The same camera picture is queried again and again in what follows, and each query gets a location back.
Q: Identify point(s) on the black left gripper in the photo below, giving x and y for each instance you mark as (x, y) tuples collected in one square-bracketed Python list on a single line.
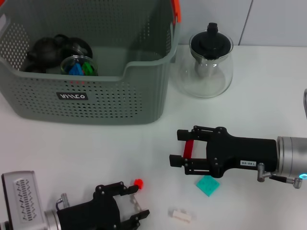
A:
[(91, 215)]

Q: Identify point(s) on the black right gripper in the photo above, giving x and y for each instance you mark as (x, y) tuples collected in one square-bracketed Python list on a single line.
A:
[(242, 153)]

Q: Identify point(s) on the small red brick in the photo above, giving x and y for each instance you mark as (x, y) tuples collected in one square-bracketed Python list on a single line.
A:
[(139, 182)]

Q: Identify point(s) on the teal square brick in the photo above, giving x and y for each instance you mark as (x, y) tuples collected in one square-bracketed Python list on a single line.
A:
[(207, 185)]

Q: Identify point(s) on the green two-stud brick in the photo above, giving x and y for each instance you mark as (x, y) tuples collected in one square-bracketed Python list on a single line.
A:
[(87, 67)]

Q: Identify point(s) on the blue square brick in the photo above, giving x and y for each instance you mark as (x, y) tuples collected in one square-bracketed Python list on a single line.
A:
[(75, 70)]

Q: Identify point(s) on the glass teacup black holder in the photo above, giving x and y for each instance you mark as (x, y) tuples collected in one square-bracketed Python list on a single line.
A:
[(84, 48), (64, 65)]

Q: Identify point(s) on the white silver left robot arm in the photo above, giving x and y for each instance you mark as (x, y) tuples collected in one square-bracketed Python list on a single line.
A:
[(51, 220)]

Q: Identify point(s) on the grey-green perforated storage bin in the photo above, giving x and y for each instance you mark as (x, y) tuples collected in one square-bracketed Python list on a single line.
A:
[(108, 103)]

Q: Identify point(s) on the dark red long brick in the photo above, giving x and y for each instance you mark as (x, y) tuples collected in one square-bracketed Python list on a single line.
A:
[(188, 148)]

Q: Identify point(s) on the glass teapot black lid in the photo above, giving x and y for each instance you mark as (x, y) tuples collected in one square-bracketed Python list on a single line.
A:
[(211, 43)]

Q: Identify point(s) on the dark clay teapot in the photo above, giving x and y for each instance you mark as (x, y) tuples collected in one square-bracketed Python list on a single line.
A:
[(44, 50)]

